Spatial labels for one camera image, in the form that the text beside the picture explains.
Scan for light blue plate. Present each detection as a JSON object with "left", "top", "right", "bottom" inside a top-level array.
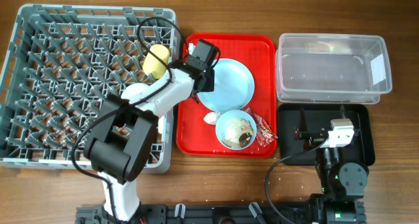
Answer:
[{"left": 198, "top": 58, "right": 255, "bottom": 113}]

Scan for yellow plastic cup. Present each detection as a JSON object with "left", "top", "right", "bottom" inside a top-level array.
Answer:
[{"left": 143, "top": 44, "right": 170, "bottom": 79}]

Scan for light blue food bowl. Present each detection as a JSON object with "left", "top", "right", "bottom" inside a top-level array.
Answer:
[{"left": 215, "top": 110, "right": 257, "bottom": 151}]

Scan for white plastic spoon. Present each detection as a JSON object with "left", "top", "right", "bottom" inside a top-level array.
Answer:
[{"left": 157, "top": 116, "right": 166, "bottom": 134}]

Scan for light green small bowl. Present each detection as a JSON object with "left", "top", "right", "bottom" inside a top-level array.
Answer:
[{"left": 121, "top": 83, "right": 153, "bottom": 103}]

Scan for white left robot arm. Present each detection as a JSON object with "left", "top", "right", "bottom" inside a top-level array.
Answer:
[{"left": 84, "top": 39, "right": 221, "bottom": 223}]

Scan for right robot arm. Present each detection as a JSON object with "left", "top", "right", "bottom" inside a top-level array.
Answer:
[{"left": 295, "top": 107, "right": 369, "bottom": 224}]

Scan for grey plastic dishwasher rack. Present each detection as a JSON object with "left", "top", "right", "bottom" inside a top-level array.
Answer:
[{"left": 1, "top": 4, "right": 181, "bottom": 170}]

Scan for black plastic tray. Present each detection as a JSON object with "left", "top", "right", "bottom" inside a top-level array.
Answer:
[{"left": 277, "top": 103, "right": 375, "bottom": 166}]

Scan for red snack wrapper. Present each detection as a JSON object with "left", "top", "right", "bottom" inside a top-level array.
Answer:
[{"left": 244, "top": 106, "right": 278, "bottom": 147}]

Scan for crumpled white napkin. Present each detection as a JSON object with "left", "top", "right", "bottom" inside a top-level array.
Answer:
[{"left": 204, "top": 111, "right": 222, "bottom": 125}]

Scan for clear plastic bin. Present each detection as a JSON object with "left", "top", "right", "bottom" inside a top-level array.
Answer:
[{"left": 276, "top": 33, "right": 393, "bottom": 104}]

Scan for red plastic serving tray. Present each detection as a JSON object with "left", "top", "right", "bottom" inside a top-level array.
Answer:
[{"left": 176, "top": 33, "right": 278, "bottom": 158}]

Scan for rice and food scraps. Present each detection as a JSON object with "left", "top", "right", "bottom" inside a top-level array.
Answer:
[{"left": 223, "top": 118, "right": 253, "bottom": 149}]

